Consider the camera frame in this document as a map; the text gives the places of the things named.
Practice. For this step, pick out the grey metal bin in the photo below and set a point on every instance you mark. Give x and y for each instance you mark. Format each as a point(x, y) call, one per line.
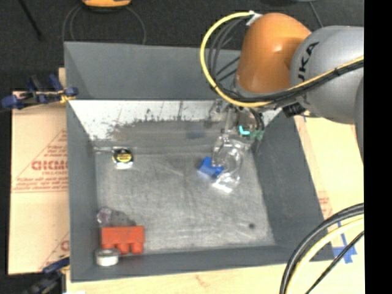
point(171, 194)

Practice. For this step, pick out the black and yellow tape measure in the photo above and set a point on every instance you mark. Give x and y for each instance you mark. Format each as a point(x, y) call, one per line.
point(123, 157)

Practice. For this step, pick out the black cylinder on white bracket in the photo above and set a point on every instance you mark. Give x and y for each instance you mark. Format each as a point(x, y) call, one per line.
point(292, 109)

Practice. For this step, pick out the clear purple grey lump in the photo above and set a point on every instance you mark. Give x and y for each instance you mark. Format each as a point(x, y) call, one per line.
point(118, 217)

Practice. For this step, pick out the blue block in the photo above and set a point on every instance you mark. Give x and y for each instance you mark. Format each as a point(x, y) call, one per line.
point(207, 166)

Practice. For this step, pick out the red toy brick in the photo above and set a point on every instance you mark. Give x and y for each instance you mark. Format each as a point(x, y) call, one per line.
point(122, 237)

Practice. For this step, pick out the brown cardboard board, red print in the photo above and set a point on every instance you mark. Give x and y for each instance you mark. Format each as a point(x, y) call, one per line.
point(36, 152)

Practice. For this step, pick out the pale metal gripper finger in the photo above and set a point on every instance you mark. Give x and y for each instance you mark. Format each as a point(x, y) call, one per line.
point(233, 153)
point(219, 152)

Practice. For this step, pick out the clear plastic packet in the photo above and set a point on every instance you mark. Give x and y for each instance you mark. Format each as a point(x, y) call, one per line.
point(230, 176)

